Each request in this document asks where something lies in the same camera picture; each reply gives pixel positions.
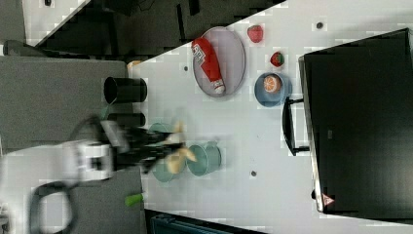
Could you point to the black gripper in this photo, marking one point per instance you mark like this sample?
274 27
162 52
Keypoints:
127 147

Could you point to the yellow plush peeled banana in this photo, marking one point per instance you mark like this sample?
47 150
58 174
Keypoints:
179 151

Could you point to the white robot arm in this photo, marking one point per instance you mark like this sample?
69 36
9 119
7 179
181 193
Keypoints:
35 172

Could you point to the black toaster oven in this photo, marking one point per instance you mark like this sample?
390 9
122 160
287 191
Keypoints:
358 105

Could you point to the black round container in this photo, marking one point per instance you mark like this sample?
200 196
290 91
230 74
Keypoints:
128 119
124 90

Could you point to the grey round plate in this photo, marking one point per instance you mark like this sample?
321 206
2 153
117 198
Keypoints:
231 56

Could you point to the red plush ketchup bottle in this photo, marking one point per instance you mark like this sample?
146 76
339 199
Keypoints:
205 56

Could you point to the blue bowl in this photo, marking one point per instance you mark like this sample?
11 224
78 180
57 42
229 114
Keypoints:
270 100

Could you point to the orange slice toy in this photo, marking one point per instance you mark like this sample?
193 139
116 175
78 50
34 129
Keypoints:
272 84

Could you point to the red strawberry toy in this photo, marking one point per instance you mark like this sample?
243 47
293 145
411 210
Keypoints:
277 59

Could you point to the pink-red strawberry toy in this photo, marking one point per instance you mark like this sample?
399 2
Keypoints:
255 33

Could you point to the bright green handle tool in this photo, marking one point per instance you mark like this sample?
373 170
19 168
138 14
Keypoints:
133 199

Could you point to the green cup with handle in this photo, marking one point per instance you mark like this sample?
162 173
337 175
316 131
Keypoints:
208 158

